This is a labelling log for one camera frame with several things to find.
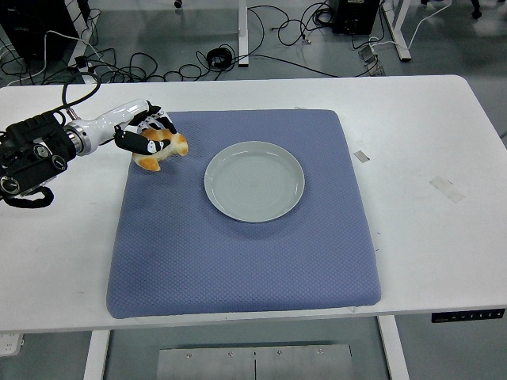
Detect tangled black floor cables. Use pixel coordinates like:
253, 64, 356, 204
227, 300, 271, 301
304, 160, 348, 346
94, 47, 223, 85

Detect white background desk leg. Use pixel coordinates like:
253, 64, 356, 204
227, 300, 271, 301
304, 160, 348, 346
237, 0, 250, 67
386, 0, 413, 63
65, 0, 99, 85

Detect large black equipment cabinet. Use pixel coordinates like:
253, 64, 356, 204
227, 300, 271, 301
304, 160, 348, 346
0, 0, 90, 61

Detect black computer box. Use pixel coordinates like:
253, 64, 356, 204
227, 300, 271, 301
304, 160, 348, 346
331, 0, 383, 36

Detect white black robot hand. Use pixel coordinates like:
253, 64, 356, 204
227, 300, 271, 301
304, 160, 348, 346
81, 98, 178, 156

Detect large clear tape piece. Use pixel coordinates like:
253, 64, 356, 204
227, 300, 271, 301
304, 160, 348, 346
429, 175, 465, 204

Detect white power strip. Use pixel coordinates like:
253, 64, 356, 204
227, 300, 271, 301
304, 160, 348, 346
0, 333, 24, 357

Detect white table leg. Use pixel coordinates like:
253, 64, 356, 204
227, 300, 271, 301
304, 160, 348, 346
82, 329, 111, 380
376, 316, 411, 380

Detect round grey plate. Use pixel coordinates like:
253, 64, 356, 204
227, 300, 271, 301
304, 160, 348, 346
204, 140, 307, 222

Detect blue quilted mat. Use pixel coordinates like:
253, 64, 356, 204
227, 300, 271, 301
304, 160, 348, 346
105, 108, 383, 321

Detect long black floor cable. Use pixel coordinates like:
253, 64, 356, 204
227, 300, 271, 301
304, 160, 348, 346
233, 54, 381, 78

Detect grey foot pedal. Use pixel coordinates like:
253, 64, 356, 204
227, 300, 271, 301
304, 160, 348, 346
358, 45, 386, 77

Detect golden striped croissant bread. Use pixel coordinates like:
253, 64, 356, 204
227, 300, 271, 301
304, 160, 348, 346
132, 128, 189, 173

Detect coiled black cable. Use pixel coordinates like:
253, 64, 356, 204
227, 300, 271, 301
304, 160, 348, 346
206, 46, 235, 71

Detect black table control panel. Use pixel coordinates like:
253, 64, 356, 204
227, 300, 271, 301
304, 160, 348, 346
430, 308, 506, 324

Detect looped black floor cables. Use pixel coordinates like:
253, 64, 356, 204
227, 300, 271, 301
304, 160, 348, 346
247, 0, 334, 48

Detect white floor cable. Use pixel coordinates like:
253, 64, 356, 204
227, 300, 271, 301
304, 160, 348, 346
368, 0, 452, 51

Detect grey metal plate with screws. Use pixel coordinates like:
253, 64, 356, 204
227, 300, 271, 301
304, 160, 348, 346
156, 343, 354, 380

